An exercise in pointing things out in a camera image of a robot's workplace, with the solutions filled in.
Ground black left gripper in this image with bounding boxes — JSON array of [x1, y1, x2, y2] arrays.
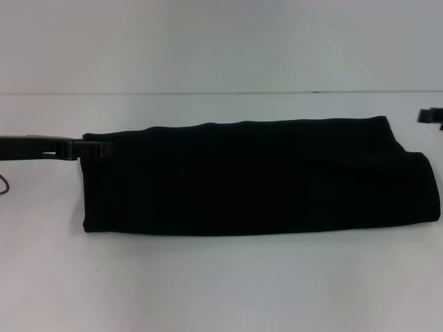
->
[[0, 133, 114, 163]]

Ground black t-shirt with beige print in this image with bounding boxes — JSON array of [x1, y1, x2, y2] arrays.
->
[[81, 116, 443, 238]]

